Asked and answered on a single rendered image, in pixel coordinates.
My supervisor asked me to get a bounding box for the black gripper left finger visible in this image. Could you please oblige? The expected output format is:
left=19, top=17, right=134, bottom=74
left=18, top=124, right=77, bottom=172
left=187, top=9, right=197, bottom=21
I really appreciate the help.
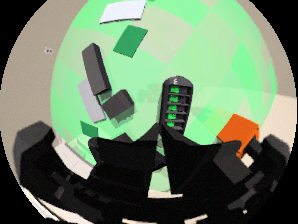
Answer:
left=88, top=121, right=160, bottom=190

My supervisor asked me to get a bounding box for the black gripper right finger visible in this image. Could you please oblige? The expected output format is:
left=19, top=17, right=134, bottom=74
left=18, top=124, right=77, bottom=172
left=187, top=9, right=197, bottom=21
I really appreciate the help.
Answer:
left=161, top=123, right=242, bottom=196

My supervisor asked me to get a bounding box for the white flat rectangular sheet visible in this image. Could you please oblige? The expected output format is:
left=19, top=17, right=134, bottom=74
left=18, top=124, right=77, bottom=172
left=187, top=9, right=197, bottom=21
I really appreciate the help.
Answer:
left=98, top=0, right=146, bottom=24

